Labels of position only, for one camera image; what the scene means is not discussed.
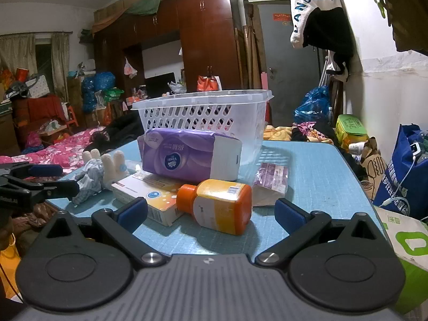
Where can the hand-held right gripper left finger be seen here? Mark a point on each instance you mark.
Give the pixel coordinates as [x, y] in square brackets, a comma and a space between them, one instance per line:
[132, 212]

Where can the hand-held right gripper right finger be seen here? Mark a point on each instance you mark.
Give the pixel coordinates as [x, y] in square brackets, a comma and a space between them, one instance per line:
[289, 214]

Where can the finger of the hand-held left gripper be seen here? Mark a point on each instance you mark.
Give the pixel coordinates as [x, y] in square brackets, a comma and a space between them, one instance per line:
[57, 188]
[45, 170]

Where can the white orange medicine box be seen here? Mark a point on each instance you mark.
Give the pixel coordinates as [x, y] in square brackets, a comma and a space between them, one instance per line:
[157, 195]

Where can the small purple tissue packet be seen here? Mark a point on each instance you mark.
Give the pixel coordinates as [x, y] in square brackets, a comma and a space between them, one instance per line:
[271, 182]

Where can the white plush rabbit toy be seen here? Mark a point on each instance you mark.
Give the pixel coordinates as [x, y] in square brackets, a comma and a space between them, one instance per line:
[107, 170]

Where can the orange medicine bottle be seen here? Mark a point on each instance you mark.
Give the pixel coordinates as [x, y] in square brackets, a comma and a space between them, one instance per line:
[217, 205]

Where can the purple tissue pack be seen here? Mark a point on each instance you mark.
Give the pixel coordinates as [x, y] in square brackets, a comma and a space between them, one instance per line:
[187, 155]

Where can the white plastic basket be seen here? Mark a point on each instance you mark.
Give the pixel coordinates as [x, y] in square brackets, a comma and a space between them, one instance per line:
[207, 113]

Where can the pink floral blanket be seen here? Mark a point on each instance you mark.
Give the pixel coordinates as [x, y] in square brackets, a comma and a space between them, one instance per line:
[60, 147]

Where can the red plastic stool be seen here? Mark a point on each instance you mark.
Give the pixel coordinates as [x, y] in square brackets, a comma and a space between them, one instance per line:
[72, 117]

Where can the red cloth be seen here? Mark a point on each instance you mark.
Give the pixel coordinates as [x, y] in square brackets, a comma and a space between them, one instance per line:
[40, 107]

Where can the yellow bag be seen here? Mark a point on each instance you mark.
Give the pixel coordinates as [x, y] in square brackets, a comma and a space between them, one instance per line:
[8, 264]

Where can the colourful yellow blanket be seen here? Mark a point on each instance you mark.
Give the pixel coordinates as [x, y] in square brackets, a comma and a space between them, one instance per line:
[281, 133]

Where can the brown paper bag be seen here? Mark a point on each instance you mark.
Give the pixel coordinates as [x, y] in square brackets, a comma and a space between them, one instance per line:
[373, 170]

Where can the pile of blue plastic bags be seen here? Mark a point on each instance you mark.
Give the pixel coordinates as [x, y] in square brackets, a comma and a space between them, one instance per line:
[97, 87]

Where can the green plastic box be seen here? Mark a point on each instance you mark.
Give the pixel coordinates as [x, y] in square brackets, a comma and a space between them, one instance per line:
[351, 128]

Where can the blue plastic bag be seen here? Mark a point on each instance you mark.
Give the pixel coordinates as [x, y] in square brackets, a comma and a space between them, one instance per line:
[312, 105]

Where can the blue tote bag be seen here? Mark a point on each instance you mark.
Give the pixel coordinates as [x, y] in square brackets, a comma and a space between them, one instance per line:
[401, 174]

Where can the beige curtain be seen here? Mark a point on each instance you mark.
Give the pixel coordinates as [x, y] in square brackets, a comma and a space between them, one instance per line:
[18, 53]

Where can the green white cardboard box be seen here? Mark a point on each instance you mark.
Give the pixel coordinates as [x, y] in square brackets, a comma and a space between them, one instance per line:
[411, 250]

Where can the black television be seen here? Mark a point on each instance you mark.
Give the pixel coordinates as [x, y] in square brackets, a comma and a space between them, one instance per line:
[160, 85]

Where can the white pink plastic bag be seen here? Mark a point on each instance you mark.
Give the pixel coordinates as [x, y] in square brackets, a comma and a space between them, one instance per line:
[129, 68]

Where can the orange hanging bag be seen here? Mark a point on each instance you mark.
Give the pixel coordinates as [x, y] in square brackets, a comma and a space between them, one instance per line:
[207, 83]

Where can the grey door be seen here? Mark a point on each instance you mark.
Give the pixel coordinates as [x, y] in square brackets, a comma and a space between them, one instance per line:
[287, 63]

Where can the brown wooden wardrobe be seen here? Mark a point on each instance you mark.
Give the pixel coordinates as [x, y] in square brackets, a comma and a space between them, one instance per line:
[204, 40]

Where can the white black hanging garment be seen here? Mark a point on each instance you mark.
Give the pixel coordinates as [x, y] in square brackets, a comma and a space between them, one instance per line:
[321, 30]

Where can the dark hanging cloth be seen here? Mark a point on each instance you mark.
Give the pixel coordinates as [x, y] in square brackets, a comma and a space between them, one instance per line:
[408, 10]

